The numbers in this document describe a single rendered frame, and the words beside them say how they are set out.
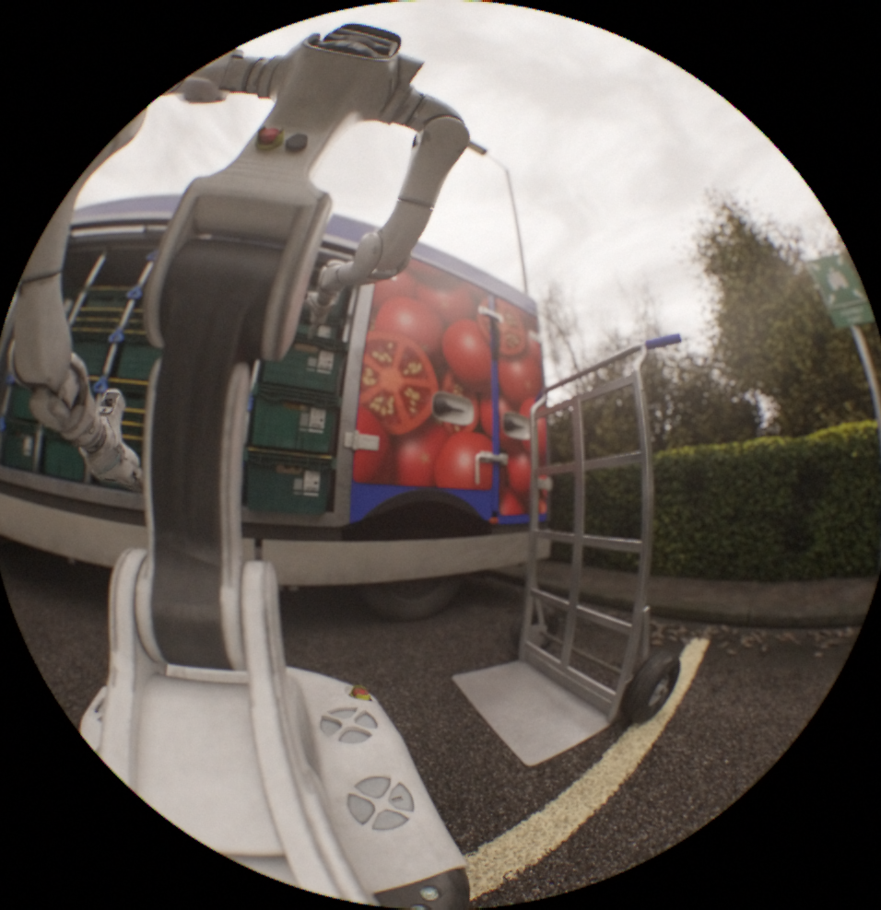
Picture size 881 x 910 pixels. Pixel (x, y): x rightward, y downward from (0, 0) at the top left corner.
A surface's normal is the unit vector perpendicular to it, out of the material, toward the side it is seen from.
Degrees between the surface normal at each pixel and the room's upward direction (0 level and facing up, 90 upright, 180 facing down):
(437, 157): 159
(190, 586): 54
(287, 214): 147
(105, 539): 90
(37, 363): 129
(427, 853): 38
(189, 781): 24
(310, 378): 100
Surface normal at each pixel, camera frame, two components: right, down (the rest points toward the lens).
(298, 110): 0.31, 0.66
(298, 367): 0.52, 0.07
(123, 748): 0.26, -0.92
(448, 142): 0.25, 0.83
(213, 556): 0.50, -0.22
